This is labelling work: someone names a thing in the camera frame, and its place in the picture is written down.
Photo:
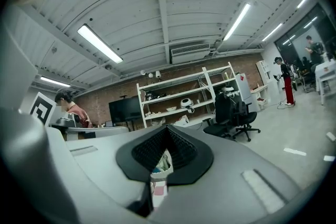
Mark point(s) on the white metal shelving rack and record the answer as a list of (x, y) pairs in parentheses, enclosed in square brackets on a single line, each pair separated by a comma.
[(181, 90)]

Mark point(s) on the white bowl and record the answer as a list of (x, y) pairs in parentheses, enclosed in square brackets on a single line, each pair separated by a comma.
[(170, 108)]

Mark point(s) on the white table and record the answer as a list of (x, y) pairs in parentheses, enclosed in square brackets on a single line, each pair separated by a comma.
[(326, 72)]

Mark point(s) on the white wall spotlights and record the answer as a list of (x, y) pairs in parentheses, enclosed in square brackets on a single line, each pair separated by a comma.
[(151, 74)]

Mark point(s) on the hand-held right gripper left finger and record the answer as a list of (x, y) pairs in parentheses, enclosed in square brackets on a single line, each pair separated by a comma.
[(105, 165)]

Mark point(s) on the black flat screen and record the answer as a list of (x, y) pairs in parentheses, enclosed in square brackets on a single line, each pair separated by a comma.
[(125, 110)]

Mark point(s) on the white round headset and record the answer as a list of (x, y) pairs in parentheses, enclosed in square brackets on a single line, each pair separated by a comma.
[(186, 103)]

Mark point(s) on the white bookshelf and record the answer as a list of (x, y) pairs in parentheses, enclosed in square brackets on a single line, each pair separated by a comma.
[(264, 70)]

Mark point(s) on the white ceiling air conditioner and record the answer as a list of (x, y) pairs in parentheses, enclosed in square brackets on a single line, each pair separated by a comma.
[(190, 52)]

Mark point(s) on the white cabinet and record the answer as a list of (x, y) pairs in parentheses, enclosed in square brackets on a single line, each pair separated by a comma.
[(244, 89)]

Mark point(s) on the pink checkered cloth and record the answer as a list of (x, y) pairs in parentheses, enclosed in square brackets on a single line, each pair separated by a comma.
[(159, 189)]

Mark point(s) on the white curved desk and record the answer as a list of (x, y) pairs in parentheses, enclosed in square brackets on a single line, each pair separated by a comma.
[(99, 130)]

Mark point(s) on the white floor tape strip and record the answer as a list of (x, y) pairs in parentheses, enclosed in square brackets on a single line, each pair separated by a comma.
[(329, 158), (295, 151), (331, 136)]

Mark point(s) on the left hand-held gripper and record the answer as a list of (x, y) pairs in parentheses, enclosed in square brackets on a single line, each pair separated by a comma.
[(21, 144)]

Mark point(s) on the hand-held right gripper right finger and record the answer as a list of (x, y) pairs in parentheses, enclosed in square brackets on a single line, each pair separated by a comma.
[(223, 178)]

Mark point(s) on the black office chair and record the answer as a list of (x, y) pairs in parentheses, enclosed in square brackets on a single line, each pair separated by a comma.
[(222, 118), (245, 118)]

